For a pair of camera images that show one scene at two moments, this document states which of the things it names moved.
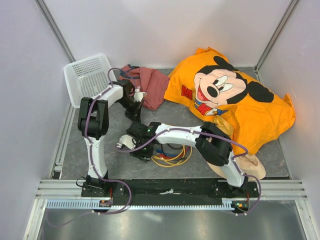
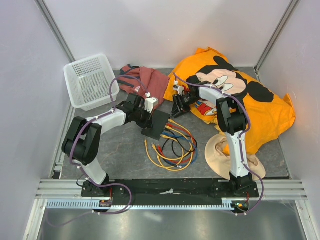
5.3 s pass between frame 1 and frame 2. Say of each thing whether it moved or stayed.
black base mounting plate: stayed
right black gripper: moved
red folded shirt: stayed
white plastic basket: stayed
